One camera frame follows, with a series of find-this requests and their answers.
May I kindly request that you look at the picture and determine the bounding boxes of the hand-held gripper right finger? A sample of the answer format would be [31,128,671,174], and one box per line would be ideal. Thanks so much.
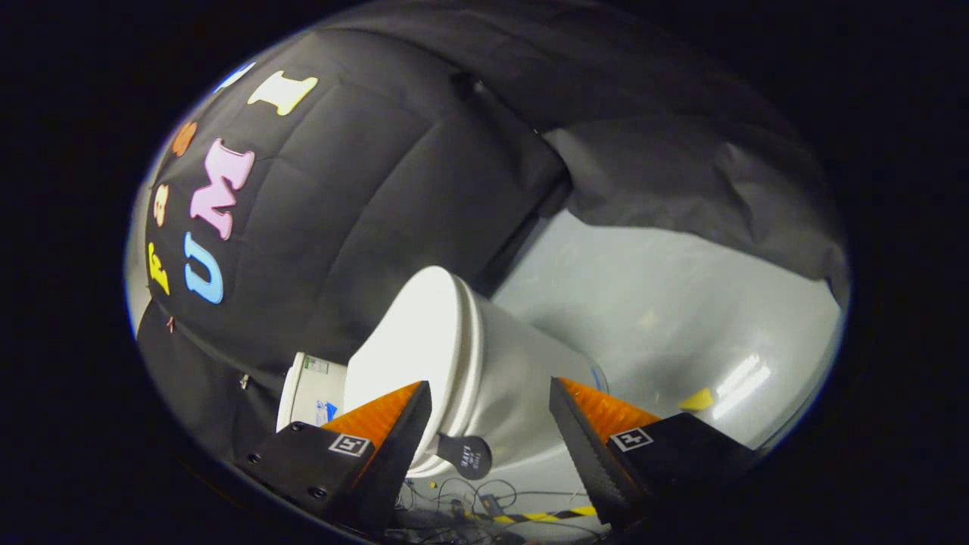
[549,377,758,531]

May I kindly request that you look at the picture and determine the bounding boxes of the white toilet lid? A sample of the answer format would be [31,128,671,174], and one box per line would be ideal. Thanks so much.
[343,265,487,478]

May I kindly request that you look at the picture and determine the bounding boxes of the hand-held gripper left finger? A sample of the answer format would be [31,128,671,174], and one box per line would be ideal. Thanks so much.
[235,381,432,531]

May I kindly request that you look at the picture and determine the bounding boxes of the white toilet tank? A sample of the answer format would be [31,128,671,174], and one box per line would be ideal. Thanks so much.
[276,352,349,434]

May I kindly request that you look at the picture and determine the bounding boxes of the black round pull tab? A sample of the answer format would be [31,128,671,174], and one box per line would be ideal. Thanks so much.
[435,433,494,481]

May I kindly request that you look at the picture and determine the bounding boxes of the black backdrop cloth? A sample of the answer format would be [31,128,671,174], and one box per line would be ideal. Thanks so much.
[136,0,852,462]

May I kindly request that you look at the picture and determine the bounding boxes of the white toilet bowl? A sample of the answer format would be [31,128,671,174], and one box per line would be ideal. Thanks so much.
[435,291,610,485]

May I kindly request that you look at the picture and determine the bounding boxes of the yellow black hazard tape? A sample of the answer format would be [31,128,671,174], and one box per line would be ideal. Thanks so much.
[463,505,599,525]

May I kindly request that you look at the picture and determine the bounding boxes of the thin black cables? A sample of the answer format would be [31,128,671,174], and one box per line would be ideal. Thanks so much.
[394,475,599,543]

